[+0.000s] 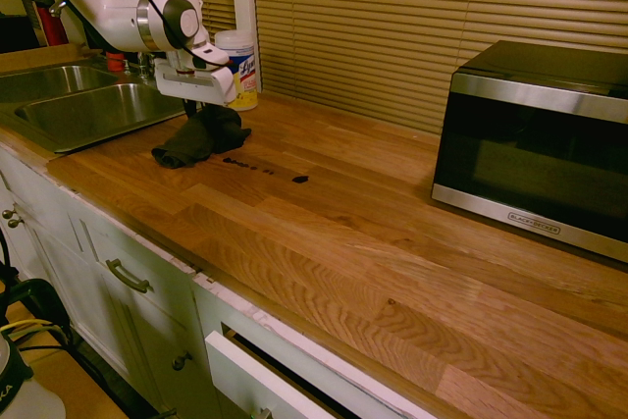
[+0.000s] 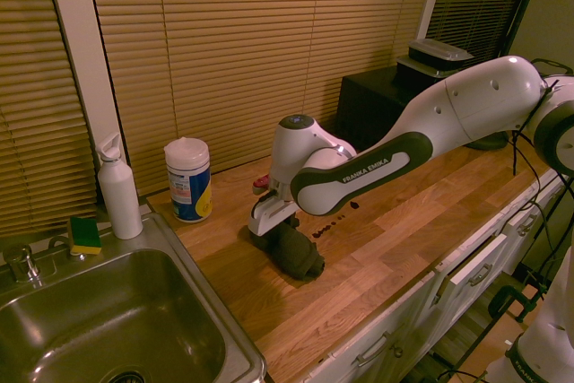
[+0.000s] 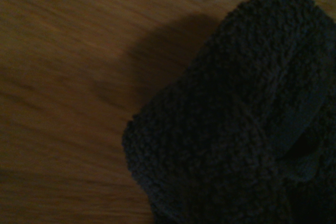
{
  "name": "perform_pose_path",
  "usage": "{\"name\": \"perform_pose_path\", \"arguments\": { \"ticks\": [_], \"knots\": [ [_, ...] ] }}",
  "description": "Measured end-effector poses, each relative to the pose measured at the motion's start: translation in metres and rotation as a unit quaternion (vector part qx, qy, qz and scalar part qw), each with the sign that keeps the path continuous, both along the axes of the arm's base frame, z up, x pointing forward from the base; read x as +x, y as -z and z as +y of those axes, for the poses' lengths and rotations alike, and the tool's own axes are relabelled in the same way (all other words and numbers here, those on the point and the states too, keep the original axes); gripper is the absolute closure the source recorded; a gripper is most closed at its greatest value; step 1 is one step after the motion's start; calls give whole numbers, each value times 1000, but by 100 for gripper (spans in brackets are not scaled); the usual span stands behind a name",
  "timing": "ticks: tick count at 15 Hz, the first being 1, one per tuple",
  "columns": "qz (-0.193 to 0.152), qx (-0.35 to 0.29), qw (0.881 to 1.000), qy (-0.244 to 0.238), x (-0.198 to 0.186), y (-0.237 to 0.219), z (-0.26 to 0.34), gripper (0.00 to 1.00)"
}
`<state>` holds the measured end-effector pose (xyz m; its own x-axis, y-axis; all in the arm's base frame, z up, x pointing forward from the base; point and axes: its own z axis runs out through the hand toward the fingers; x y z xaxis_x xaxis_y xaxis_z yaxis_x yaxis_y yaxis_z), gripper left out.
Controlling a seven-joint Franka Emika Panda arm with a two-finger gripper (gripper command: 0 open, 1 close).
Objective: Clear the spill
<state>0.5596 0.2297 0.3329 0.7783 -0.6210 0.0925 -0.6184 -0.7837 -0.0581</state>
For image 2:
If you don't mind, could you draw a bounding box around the black cable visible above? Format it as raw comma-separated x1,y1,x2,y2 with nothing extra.
509,80,574,294

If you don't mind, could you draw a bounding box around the black food container clear lid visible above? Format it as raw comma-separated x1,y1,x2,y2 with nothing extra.
395,55,454,91
407,38,475,72

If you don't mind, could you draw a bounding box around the white window frame post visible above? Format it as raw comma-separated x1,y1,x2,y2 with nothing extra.
40,0,132,170

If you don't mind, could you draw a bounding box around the stainless steel sink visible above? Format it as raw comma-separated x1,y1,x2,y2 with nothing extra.
0,212,268,383

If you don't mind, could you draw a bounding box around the narrow beige window blind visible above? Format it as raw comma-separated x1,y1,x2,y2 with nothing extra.
0,0,99,239

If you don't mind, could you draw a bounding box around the black storage cabinet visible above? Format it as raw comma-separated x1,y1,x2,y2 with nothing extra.
338,65,434,152

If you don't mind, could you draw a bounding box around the wide beige window blind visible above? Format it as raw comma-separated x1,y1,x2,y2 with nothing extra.
83,0,439,196

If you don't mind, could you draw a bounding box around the white kitchen cabinet base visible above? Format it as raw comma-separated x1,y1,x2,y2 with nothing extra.
309,167,574,383

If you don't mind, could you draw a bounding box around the dark shaded window blind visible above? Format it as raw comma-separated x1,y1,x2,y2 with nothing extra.
425,0,538,65

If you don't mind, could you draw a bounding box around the white open drawer front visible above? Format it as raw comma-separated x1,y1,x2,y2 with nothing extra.
449,231,509,286

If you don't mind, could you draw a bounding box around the white wipes canister blue label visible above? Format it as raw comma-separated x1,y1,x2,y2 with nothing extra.
163,135,213,223

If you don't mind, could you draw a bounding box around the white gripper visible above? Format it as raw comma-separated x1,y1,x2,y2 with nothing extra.
246,193,300,238

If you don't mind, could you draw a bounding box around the green and yellow sponge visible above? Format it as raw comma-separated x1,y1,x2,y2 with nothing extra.
67,215,103,257

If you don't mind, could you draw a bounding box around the black screw clamp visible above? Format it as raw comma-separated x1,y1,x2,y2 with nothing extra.
487,283,547,324

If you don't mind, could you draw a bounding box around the black camera stand pole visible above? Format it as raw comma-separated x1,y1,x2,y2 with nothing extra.
465,0,551,152

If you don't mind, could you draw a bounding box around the dark green towel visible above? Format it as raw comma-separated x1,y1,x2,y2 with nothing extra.
237,216,326,284

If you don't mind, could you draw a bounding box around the metal faucet handle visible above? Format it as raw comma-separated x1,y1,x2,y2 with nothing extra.
3,242,45,286

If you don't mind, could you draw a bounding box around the white water bottle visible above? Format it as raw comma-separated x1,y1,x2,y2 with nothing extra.
96,132,144,240

